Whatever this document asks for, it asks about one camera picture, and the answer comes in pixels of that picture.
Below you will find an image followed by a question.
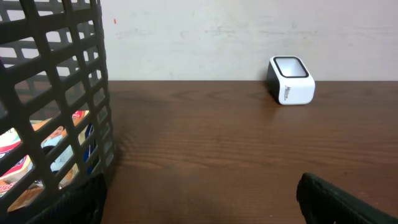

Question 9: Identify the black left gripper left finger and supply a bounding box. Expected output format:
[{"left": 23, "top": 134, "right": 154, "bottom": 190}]
[{"left": 26, "top": 174, "right": 107, "bottom": 224}]

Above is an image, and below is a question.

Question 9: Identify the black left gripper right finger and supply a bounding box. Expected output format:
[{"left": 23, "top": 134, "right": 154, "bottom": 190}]
[{"left": 296, "top": 172, "right": 397, "bottom": 224}]

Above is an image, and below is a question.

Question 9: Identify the large snack bag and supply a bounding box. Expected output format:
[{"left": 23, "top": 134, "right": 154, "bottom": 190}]
[{"left": 1, "top": 110, "right": 89, "bottom": 213}]

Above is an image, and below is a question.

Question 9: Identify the grey plastic shopping basket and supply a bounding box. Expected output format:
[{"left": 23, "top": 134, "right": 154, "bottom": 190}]
[{"left": 1, "top": 0, "right": 116, "bottom": 223}]

